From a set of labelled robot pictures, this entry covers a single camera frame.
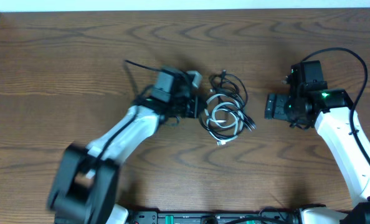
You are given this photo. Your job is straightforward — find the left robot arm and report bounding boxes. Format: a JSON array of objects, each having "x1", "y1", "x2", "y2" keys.
[{"x1": 47, "y1": 67, "x2": 206, "y2": 224}]

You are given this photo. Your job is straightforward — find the white USB cable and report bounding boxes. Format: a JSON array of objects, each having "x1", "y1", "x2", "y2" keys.
[{"x1": 202, "y1": 93, "x2": 245, "y2": 146}]

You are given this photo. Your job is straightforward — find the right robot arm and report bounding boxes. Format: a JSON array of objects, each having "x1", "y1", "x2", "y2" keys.
[{"x1": 265, "y1": 60, "x2": 370, "y2": 223}]

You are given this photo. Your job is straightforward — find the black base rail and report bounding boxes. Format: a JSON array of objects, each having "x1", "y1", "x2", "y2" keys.
[{"x1": 54, "y1": 210, "x2": 357, "y2": 224}]

